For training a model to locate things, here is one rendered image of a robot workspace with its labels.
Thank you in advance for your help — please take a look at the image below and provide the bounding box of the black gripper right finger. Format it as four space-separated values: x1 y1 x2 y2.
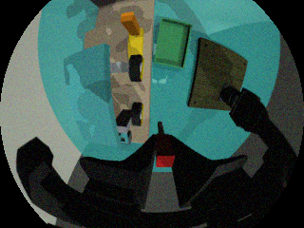
168 134 248 209

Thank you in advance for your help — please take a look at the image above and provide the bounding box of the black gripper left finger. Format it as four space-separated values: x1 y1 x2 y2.
79 134 157 209

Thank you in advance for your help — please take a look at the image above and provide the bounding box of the yellow wheel chock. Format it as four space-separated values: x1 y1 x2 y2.
121 11 144 57

